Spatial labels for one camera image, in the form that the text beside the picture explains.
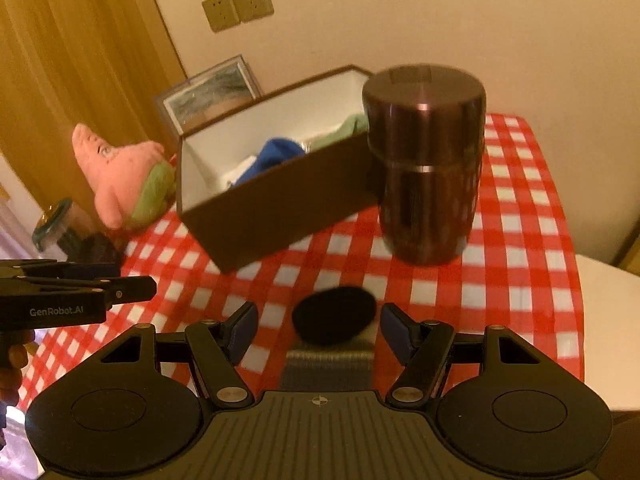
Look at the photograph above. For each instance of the grey sock with black toe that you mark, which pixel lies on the grey sock with black toe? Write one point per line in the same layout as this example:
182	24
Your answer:
332	315

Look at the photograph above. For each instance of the wooden door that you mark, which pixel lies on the wooden door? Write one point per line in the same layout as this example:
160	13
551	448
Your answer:
75	60

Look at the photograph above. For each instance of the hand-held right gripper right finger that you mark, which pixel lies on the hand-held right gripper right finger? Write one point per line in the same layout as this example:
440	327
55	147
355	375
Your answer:
397	334

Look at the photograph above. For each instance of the pink starfish plush toy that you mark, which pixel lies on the pink starfish plush toy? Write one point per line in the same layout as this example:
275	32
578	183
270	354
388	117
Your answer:
125	175

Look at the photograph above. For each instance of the blue cloth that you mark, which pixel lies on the blue cloth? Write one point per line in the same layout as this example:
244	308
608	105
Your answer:
272	157

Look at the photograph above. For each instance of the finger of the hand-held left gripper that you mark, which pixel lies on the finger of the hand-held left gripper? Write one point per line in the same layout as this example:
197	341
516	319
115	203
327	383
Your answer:
125	289
60	271

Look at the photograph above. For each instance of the brown cardboard box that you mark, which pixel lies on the brown cardboard box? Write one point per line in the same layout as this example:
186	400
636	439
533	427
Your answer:
280	210

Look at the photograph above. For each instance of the person's left hand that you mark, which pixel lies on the person's left hand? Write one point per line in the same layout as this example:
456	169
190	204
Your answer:
12	365

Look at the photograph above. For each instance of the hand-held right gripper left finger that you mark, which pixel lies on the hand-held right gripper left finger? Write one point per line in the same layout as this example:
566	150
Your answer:
245	329

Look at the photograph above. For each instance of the beige wall socket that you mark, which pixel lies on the beige wall socket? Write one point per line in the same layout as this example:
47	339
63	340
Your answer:
251	0
220	12

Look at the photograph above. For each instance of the red white checked tablecloth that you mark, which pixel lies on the red white checked tablecloth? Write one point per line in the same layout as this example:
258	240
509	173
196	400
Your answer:
510	280

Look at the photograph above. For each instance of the brown metal thermos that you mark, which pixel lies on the brown metal thermos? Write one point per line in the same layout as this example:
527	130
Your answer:
425	170

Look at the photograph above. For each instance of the framed picture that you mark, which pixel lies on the framed picture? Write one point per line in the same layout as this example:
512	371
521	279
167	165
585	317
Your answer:
210	92

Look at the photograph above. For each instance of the glass jar with dark contents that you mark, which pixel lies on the glass jar with dark contents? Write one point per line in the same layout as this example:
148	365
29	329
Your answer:
60	230

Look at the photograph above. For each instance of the pale green cloth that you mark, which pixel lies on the pale green cloth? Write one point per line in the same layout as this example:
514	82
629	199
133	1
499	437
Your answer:
345	132

